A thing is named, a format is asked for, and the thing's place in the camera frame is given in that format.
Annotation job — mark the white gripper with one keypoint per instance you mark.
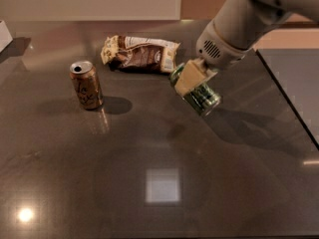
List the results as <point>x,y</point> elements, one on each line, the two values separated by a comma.
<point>217,52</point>

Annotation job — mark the green soda can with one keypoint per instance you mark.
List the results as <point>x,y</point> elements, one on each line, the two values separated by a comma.
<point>202,99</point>

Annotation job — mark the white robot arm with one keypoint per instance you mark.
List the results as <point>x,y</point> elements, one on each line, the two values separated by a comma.
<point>306,8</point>

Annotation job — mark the brown La Croix can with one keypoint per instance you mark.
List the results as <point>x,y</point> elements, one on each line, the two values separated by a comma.
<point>86,84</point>

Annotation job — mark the brown and cream snack bag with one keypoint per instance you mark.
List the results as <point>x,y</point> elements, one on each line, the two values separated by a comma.
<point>137,54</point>

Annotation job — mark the white box at left edge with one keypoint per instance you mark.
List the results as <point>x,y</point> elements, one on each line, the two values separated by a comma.
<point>5,36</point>

